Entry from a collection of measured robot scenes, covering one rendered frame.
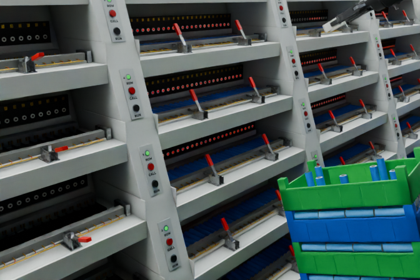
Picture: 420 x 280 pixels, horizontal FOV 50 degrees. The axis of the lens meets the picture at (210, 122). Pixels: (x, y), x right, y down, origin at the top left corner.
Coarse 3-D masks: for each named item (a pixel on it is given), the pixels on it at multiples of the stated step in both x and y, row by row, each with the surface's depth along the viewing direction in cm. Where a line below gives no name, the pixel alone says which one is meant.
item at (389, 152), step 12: (348, 144) 209; (360, 144) 211; (372, 144) 212; (384, 144) 208; (396, 144) 204; (324, 156) 194; (336, 156) 195; (348, 156) 196; (360, 156) 195; (372, 156) 196; (384, 156) 200
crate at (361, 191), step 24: (312, 168) 124; (336, 168) 122; (360, 168) 118; (408, 168) 111; (288, 192) 109; (312, 192) 105; (336, 192) 102; (360, 192) 99; (384, 192) 96; (408, 192) 93
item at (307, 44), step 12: (300, 24) 195; (312, 24) 203; (348, 24) 207; (360, 24) 205; (324, 36) 176; (336, 36) 181; (348, 36) 189; (360, 36) 197; (300, 48) 163; (312, 48) 170
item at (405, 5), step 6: (408, 0) 255; (402, 6) 258; (408, 6) 256; (390, 12) 263; (396, 12) 261; (402, 12) 258; (408, 12) 256; (414, 12) 254; (390, 18) 264; (402, 36) 261; (408, 36) 259; (414, 36) 257; (396, 42) 264; (402, 42) 262; (408, 42) 260; (414, 42) 257; (396, 48) 265; (408, 72) 263; (414, 72) 261; (402, 78) 266; (414, 78) 261
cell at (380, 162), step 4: (376, 160) 112; (380, 160) 111; (380, 164) 111; (384, 164) 111; (380, 168) 111; (384, 168) 111; (380, 172) 111; (384, 172) 111; (380, 176) 112; (384, 176) 111
